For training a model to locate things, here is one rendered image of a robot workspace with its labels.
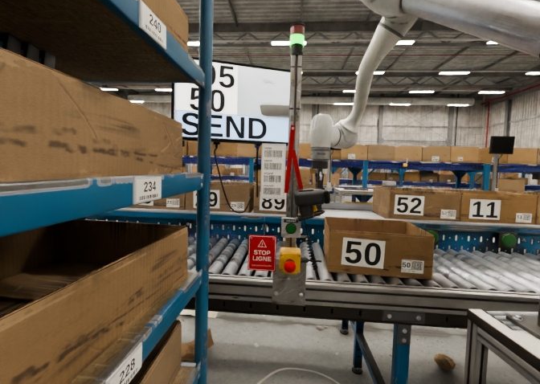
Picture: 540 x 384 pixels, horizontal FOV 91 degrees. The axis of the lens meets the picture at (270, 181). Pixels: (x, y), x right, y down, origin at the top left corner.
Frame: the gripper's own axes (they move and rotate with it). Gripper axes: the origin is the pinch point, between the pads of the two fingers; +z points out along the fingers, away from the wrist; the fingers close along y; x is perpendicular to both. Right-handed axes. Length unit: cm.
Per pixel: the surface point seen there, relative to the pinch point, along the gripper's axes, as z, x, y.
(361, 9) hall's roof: -699, 263, -1071
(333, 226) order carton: 12.1, 9.1, -8.5
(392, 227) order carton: 11.2, 36.9, -6.9
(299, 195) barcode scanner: -7.4, -10.4, 37.4
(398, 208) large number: 5, 48, -28
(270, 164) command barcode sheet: -17.6, -20.7, 31.5
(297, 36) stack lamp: -62, -13, 32
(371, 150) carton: -60, 163, -481
